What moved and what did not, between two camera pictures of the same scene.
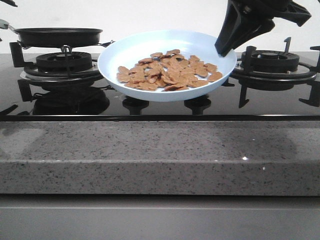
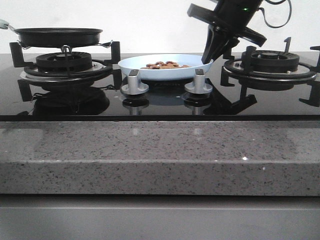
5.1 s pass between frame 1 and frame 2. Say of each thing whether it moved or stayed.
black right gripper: moved
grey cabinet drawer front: stayed
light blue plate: moved
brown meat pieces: moved
